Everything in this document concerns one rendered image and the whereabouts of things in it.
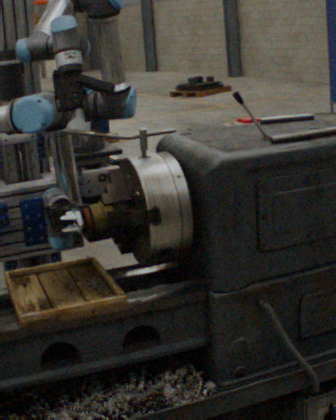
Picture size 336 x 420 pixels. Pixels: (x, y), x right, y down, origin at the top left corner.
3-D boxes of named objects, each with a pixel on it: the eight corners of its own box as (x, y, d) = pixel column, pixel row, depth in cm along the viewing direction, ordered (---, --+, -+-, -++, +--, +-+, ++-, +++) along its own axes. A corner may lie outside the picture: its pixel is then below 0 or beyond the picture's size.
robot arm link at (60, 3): (51, -21, 221) (10, 40, 184) (80, -24, 219) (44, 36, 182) (57, 8, 228) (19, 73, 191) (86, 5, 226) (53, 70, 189)
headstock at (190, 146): (307, 216, 241) (304, 113, 230) (384, 252, 197) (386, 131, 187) (159, 246, 222) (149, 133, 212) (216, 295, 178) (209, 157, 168)
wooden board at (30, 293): (95, 266, 207) (94, 255, 206) (128, 309, 174) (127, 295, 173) (5, 283, 197) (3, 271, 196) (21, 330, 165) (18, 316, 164)
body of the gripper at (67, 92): (57, 115, 178) (50, 75, 179) (86, 111, 181) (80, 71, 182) (61, 109, 171) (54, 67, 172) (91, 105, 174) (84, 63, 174)
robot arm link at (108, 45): (103, 113, 248) (81, -23, 220) (141, 111, 245) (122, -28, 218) (96, 127, 238) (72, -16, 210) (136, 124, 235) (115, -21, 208)
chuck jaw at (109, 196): (138, 204, 192) (127, 169, 197) (141, 196, 188) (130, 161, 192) (102, 210, 189) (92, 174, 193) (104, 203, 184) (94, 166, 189)
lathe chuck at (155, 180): (147, 236, 210) (142, 141, 199) (183, 277, 182) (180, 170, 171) (120, 241, 207) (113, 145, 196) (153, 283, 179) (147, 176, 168)
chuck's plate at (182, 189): (157, 234, 211) (152, 140, 200) (195, 274, 183) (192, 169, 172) (147, 236, 210) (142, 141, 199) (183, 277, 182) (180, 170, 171)
